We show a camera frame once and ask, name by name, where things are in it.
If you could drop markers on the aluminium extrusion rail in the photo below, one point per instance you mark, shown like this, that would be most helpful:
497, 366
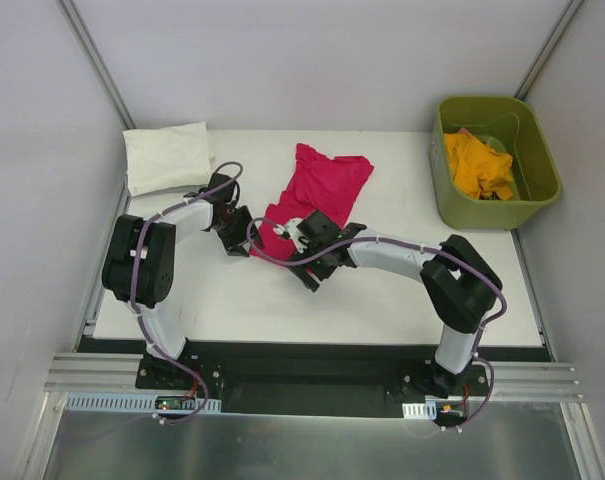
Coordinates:
93, 372

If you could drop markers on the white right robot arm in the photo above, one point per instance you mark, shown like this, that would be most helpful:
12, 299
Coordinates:
460, 284

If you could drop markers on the left white cable duct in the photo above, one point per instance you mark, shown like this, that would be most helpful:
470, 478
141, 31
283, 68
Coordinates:
140, 403

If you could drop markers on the yellow t shirt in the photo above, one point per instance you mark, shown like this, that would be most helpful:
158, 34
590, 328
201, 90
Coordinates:
478, 170

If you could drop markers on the magenta t shirt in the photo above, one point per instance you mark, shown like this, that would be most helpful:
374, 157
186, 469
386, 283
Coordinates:
330, 185

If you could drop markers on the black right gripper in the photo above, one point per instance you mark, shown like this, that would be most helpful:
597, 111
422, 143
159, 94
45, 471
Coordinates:
309, 257

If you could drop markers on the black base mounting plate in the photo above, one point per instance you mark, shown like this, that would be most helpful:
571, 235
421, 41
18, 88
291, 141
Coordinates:
361, 381

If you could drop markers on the right white cable duct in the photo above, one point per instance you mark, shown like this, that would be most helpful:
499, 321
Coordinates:
419, 411

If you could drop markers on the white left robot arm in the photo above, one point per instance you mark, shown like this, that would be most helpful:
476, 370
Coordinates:
139, 267

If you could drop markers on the folded white t shirt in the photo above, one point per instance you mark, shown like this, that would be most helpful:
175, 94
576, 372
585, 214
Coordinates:
166, 158

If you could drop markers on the olive green plastic bin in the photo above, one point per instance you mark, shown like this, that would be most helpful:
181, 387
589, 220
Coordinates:
509, 126

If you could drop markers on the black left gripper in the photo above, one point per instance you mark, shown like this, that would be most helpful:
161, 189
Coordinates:
237, 228

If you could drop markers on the white cable duct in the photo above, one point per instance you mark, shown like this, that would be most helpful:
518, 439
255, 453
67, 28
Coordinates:
140, 403
419, 411

